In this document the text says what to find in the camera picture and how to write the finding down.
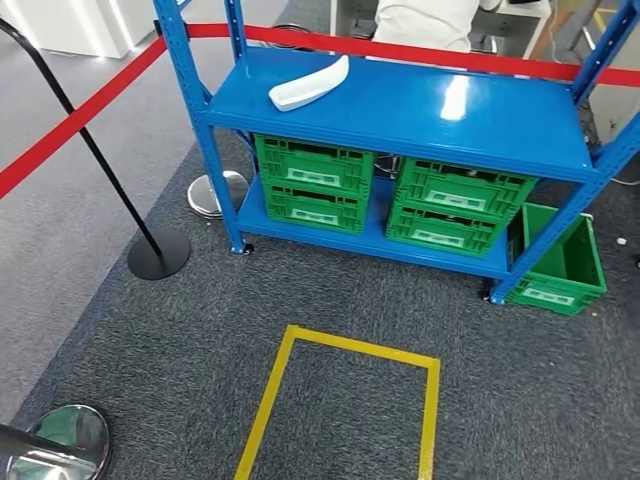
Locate blue metal shelf rack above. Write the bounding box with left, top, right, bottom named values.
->
left=152, top=0, right=640, bottom=307

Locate white table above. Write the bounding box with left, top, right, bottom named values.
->
left=587, top=84, right=640, bottom=146

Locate person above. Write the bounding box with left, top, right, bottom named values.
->
left=372, top=0, right=481, bottom=56

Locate red barrier belt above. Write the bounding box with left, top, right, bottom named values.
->
left=0, top=23, right=640, bottom=201

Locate white display counter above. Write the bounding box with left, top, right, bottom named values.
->
left=0, top=0, right=157, bottom=61

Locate white plastic trim part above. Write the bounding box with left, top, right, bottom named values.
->
left=268, top=54, right=350, bottom=113

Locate open green plastic bin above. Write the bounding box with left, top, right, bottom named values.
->
left=506, top=201, right=608, bottom=318

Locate white desk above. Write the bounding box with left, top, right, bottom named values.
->
left=330, top=0, right=552, bottom=61

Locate chrome barrier stanchion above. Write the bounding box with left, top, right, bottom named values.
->
left=0, top=404, right=112, bottom=480
left=187, top=170, right=251, bottom=221

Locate black barrier stanchion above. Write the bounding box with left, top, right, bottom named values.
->
left=0, top=16, right=192, bottom=282

